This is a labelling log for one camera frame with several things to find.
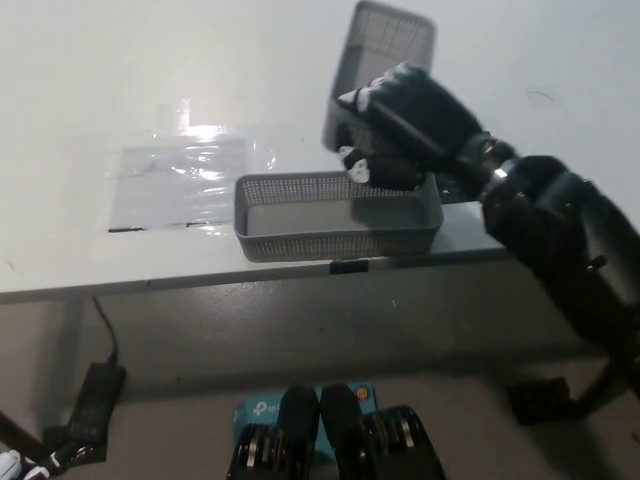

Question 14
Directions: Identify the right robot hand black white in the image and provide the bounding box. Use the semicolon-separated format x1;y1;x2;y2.
336;63;494;192

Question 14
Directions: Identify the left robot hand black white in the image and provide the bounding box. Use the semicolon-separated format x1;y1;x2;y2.
0;448;67;480

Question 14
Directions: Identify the grey perforated plastic basket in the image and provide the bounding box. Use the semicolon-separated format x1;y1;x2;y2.
321;0;438;152
233;170;445;263

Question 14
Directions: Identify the teal router box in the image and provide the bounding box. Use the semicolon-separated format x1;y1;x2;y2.
232;382;377;459

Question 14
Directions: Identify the left robot body block black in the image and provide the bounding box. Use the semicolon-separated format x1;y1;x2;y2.
225;384;322;480

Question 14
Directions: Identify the black floor plate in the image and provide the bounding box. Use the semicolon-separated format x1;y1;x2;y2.
43;423;110;467

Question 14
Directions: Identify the black power adapter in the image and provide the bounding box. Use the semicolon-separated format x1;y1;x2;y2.
68;362;127;437

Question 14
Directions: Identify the clear plastic sheet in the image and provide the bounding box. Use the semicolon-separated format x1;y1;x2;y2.
104;98;279;234

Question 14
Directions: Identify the black table foot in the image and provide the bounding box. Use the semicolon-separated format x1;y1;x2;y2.
506;377;587;426

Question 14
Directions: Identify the black power cable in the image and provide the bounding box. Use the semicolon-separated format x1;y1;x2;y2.
91;296;120;367

